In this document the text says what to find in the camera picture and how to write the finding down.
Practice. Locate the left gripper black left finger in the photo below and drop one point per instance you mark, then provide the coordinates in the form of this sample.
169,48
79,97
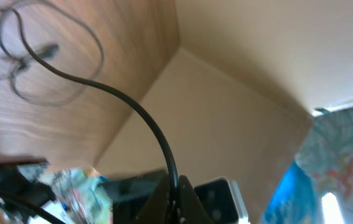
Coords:
156,208

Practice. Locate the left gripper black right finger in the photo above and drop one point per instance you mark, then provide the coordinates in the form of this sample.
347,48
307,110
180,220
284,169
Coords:
190,207

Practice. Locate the cluttered colourful items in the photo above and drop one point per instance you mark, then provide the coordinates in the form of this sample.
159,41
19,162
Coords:
74,196

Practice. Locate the colourful world map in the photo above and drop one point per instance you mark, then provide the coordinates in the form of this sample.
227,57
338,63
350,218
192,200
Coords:
318,185

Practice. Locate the black box white frame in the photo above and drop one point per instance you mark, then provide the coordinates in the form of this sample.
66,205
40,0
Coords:
223,202

